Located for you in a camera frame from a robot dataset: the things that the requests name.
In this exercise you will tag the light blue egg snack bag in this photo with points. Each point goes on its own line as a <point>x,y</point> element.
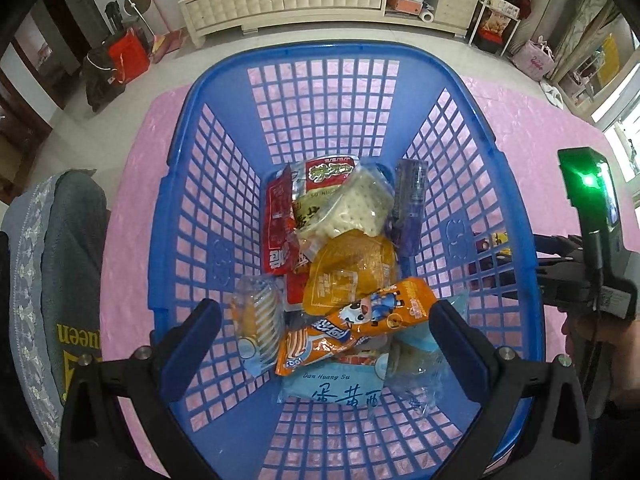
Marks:
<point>355,379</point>

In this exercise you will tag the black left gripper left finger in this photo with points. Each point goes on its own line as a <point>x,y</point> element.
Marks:
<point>95,442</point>

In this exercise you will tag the yellow clear snack bag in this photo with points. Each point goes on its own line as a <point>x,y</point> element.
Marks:
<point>348,268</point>

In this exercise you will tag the person's right hand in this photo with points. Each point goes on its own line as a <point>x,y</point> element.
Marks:
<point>605,350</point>

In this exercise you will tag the grey queen cushion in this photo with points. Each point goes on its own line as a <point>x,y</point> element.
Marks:
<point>56,232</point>

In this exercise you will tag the purple snack bag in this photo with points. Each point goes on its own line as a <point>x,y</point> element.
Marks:
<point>492,250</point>

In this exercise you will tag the clear cracker pack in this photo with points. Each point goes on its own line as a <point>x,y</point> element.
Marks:
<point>363,203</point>

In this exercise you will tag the white metal shelf rack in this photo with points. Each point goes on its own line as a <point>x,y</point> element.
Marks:
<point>495,22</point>

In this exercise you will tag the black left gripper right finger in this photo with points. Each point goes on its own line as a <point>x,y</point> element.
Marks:
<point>554,442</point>

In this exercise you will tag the red shopping bag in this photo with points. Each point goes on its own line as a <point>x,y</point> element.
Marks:
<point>129,57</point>

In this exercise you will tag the pink quilted table cover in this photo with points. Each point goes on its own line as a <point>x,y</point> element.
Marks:
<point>135,209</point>

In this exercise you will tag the orange chips snack bag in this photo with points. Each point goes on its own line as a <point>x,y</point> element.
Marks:
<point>281,255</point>

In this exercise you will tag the black bag on floor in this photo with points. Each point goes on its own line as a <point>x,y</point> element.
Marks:
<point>100,76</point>

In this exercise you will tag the pink tote bag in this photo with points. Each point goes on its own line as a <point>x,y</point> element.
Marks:
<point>535,59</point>

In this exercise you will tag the orange long snack bag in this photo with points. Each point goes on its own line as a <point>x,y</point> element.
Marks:
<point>387,311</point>

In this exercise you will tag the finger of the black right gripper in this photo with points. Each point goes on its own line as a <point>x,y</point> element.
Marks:
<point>557,283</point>
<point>558,246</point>

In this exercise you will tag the red green snack packet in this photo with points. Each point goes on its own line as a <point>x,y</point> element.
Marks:
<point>315,180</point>

